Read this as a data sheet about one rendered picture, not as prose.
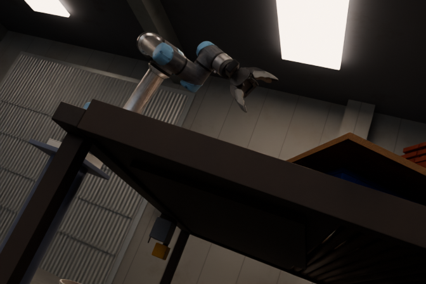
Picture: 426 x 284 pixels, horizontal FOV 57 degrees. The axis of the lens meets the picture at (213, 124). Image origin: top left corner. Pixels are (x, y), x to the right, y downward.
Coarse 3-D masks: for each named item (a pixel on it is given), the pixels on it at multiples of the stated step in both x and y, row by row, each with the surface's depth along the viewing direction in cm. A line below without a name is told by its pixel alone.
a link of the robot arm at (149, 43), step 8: (144, 32) 170; (152, 32) 174; (144, 40) 165; (152, 40) 158; (160, 40) 175; (144, 48) 163; (152, 48) 152; (160, 48) 138; (168, 48) 139; (152, 56) 141; (160, 56) 138; (168, 56) 139; (176, 56) 140; (184, 56) 145; (160, 64) 141; (168, 64) 140; (176, 64) 141; (184, 64) 142; (176, 72) 143
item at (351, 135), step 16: (336, 144) 95; (352, 144) 92; (368, 144) 91; (288, 160) 122; (304, 160) 113; (320, 160) 108; (336, 160) 104; (352, 160) 100; (368, 160) 97; (384, 160) 93; (400, 160) 92; (368, 176) 106; (384, 176) 102; (400, 176) 98; (416, 176) 94; (400, 192) 108; (416, 192) 103
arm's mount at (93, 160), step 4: (48, 140) 170; (52, 140) 170; (48, 144) 170; (52, 144) 169; (56, 144) 169; (60, 144) 168; (88, 156) 169; (92, 156) 172; (88, 160) 170; (92, 160) 173; (96, 160) 176; (96, 164) 176; (100, 164) 179; (100, 168) 180
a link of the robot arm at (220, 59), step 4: (220, 56) 141; (224, 56) 141; (228, 56) 141; (216, 60) 141; (220, 60) 140; (224, 60) 140; (212, 64) 142; (216, 64) 141; (220, 64) 140; (216, 68) 141
